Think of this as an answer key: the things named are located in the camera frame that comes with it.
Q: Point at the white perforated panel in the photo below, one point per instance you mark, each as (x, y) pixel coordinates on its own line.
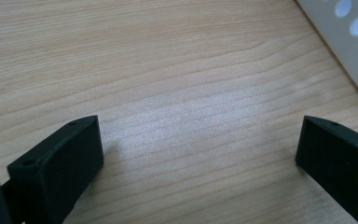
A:
(332, 28)

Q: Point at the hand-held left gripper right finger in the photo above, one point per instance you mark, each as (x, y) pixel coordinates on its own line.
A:
(338, 161)

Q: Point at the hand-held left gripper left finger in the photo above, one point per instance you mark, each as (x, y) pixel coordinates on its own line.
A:
(56, 168)

